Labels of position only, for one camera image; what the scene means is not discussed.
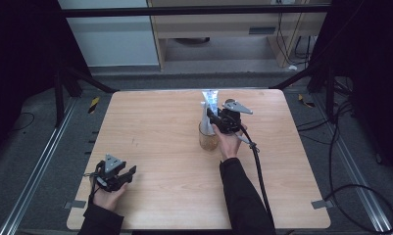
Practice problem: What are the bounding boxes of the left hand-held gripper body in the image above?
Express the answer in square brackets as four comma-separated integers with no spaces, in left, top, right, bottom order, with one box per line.
[91,153,130,193]

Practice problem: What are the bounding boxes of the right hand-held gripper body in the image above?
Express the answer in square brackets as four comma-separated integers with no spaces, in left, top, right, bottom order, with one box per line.
[213,98,254,135]

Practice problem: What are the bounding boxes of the white toothpaste tube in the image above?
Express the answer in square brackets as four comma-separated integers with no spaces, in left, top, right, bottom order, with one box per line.
[201,89,221,116]

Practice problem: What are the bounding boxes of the amber transparent cup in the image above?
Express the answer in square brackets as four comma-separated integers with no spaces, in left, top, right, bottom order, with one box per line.
[198,121,221,152]

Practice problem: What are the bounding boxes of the person's right hand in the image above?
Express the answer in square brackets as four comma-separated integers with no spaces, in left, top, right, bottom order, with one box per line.
[211,122,248,162]

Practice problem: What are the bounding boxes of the person's left hand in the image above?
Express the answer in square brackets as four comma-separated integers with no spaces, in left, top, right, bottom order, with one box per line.
[91,180,130,212]

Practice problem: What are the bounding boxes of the grey tape strip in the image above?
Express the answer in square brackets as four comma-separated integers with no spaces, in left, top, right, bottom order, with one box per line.
[311,199,334,211]
[63,200,87,211]

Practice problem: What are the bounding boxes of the yellow black hazard tape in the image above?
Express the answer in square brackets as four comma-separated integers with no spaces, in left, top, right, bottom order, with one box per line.
[87,96,101,115]
[297,93,317,109]

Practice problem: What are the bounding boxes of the light wooden desk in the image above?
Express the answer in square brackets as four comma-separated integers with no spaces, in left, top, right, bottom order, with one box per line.
[146,0,327,71]

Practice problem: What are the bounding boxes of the black metal stand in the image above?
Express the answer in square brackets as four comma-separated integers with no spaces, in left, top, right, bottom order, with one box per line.
[270,60,337,123]
[52,63,120,129]

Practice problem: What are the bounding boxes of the white cabinet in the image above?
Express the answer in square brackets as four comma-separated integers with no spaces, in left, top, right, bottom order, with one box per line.
[57,0,160,69]

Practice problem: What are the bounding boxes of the dark curtain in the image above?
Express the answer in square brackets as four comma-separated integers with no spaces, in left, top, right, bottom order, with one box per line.
[0,0,87,165]
[310,0,393,182]

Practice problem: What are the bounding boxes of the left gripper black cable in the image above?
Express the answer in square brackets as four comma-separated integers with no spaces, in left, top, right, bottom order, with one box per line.
[83,161,106,206]

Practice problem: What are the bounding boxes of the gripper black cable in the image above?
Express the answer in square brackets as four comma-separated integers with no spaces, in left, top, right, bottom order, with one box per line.
[236,125,277,231]
[83,161,106,206]

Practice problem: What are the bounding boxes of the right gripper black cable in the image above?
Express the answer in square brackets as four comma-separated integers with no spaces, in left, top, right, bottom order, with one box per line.
[236,125,277,231]

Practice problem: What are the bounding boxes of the aluminium floor rail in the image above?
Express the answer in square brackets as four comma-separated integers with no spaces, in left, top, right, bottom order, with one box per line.
[0,97,78,235]
[311,93,393,235]

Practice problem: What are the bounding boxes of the black hanging desk cables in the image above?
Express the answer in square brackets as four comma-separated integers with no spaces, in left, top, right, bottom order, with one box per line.
[274,12,314,67]

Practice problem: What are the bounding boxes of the thin black floor cable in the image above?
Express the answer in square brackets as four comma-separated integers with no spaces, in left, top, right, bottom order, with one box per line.
[11,112,36,132]

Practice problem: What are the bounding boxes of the black looped floor cable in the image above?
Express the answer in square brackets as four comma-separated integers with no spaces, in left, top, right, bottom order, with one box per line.
[296,97,393,235]

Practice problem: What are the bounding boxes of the black horizontal frame bar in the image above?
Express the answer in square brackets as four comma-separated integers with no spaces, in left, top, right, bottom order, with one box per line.
[60,4,331,19]

